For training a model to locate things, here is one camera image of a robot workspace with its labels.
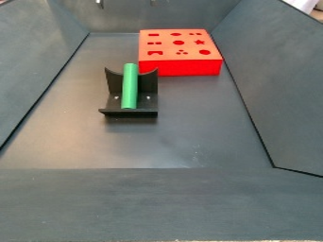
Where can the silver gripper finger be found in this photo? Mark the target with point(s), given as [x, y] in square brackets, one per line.
[101, 3]
[153, 3]

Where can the green cylinder peg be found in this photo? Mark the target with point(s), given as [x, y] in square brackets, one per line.
[130, 86]

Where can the black curved regrasp stand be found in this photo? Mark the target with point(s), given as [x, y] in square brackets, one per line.
[147, 96]

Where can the red shape sorter box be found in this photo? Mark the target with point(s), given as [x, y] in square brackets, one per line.
[178, 52]

